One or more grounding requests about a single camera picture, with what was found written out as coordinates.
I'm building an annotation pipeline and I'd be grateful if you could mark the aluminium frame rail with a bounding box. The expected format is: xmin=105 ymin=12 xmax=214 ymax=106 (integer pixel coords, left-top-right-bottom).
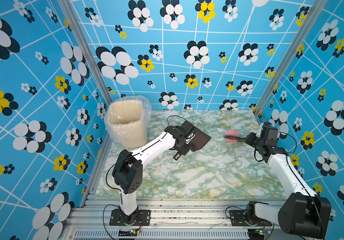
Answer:
xmin=60 ymin=198 xmax=323 ymax=240

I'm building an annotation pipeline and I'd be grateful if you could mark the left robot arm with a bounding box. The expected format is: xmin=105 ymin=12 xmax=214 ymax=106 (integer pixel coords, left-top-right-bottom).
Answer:
xmin=112 ymin=121 xmax=199 ymax=225

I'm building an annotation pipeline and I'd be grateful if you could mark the beige trash bin with liner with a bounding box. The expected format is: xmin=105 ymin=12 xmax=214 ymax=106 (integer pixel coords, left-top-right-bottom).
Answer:
xmin=104 ymin=96 xmax=152 ymax=148

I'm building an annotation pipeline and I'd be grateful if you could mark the pink paper scrap right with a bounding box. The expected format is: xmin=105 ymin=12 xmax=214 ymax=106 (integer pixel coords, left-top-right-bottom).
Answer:
xmin=226 ymin=130 xmax=239 ymax=137

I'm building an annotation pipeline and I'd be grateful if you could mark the cartoon face hand brush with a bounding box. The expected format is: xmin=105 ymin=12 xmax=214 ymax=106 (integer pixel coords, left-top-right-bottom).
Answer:
xmin=225 ymin=135 xmax=246 ymax=143

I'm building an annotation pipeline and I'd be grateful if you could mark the black dustpan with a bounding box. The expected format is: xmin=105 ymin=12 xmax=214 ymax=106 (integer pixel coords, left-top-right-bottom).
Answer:
xmin=189 ymin=128 xmax=211 ymax=152

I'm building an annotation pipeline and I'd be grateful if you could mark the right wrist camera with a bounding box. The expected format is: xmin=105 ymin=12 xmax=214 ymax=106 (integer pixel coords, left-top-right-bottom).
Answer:
xmin=256 ymin=123 xmax=264 ymax=138

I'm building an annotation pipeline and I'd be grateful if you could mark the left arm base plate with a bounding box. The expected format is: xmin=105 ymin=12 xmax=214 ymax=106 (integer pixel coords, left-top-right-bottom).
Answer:
xmin=109 ymin=209 xmax=151 ymax=226

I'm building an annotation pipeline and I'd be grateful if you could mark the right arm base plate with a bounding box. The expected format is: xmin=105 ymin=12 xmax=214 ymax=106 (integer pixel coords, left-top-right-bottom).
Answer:
xmin=226 ymin=210 xmax=273 ymax=228

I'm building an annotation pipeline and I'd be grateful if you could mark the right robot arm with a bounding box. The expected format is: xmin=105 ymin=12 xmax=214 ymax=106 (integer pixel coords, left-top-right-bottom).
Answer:
xmin=245 ymin=122 xmax=331 ymax=240

